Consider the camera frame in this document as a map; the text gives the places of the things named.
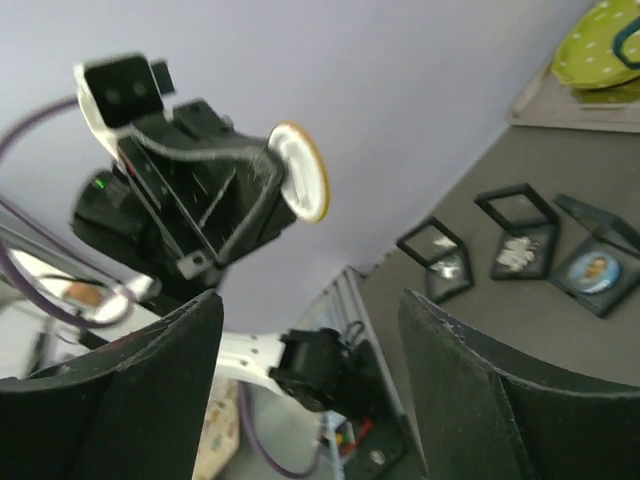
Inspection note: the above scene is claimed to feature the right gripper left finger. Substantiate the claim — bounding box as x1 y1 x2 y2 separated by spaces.
1 291 224 480

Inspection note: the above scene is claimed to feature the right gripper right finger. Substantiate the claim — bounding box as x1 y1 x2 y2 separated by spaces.
398 289 639 479

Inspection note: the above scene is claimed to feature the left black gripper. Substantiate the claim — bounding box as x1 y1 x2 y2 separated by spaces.
71 100 296 300

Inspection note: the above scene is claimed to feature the round gold orange brooch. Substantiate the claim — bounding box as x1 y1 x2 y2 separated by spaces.
268 122 331 223

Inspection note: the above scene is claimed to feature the sparkly snowflake brooch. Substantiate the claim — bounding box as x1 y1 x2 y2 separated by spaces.
496 236 539 272

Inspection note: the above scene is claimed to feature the round clear blue brooch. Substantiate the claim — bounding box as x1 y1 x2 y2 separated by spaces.
566 251 622 295

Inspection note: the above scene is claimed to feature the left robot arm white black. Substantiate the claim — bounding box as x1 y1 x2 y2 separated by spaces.
1 97 392 425

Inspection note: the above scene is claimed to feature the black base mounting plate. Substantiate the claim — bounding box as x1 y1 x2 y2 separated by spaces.
331 340 427 480

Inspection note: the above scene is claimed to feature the silver metal tray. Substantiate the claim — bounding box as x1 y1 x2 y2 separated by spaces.
507 67 639 133

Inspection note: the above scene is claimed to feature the green polka dot plate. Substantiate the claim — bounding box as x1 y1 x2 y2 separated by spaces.
550 0 639 90

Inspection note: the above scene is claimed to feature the white cup dark base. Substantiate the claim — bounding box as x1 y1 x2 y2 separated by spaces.
612 17 640 70

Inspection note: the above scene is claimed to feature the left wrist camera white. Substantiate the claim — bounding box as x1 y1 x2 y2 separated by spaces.
73 52 175 158

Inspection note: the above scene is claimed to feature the black square frame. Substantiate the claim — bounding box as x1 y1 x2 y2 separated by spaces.
550 194 639 318
396 216 475 304
474 183 560 281

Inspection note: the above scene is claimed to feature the black square frame left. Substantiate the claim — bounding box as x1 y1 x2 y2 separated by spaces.
474 183 560 281

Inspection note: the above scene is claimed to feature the black square frame right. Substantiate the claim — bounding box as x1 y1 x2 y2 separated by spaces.
550 194 639 318

